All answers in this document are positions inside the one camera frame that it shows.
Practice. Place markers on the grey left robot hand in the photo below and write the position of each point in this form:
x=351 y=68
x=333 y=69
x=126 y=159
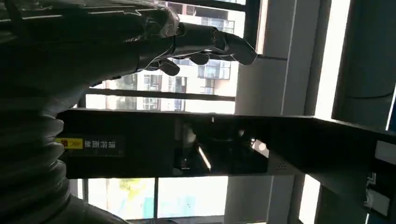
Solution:
x=77 y=40

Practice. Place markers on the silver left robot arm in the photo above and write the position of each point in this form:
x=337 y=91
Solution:
x=28 y=160

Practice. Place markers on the yellow label on column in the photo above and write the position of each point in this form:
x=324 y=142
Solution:
x=72 y=143

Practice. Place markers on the black scanner column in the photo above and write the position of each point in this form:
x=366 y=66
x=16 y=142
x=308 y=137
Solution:
x=148 y=145

